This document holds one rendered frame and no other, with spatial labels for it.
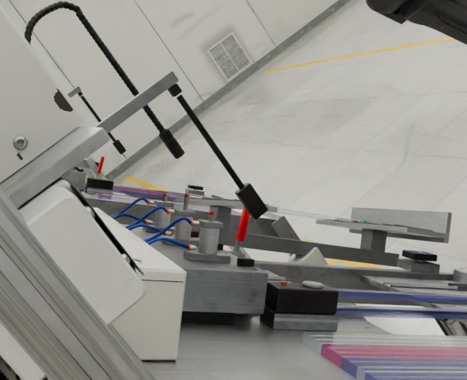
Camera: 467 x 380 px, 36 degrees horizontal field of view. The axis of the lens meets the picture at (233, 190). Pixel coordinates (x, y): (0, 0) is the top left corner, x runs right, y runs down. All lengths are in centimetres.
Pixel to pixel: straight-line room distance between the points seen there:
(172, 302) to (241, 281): 17
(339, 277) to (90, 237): 92
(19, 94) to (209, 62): 845
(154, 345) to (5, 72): 27
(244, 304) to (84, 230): 45
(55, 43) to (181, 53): 150
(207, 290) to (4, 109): 35
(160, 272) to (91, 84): 800
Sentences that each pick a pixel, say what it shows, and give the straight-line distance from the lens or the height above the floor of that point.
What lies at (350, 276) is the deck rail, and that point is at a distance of 126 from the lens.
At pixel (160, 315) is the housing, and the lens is 62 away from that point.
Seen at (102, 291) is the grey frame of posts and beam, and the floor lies 133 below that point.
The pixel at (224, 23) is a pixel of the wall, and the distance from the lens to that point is 905.
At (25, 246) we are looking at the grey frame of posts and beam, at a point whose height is 137.
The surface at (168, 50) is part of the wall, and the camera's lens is 880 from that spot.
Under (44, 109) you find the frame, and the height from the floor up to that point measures 141.
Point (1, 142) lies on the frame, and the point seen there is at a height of 141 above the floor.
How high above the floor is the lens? 143
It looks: 16 degrees down
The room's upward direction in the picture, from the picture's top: 35 degrees counter-clockwise
